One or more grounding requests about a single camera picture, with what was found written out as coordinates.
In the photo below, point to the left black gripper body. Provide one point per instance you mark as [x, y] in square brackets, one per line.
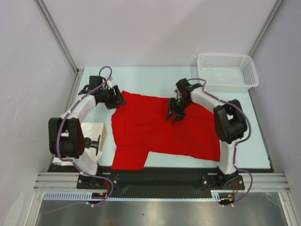
[107, 96]

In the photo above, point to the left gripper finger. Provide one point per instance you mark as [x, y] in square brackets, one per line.
[113, 105]
[119, 100]

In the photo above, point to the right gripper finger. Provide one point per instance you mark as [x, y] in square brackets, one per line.
[170, 111]
[178, 117]

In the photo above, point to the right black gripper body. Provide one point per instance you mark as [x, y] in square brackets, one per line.
[180, 105]

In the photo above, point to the red t shirt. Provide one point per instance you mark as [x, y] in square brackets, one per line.
[140, 127]

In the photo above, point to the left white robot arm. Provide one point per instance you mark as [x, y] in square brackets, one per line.
[88, 99]

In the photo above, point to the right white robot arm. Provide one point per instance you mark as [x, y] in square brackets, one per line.
[230, 122]

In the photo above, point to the white perforated plastic basket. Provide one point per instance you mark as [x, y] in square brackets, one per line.
[227, 72]

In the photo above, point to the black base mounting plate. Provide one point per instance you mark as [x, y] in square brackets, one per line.
[166, 191]

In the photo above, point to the white slotted cable duct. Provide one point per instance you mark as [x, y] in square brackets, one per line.
[90, 196]

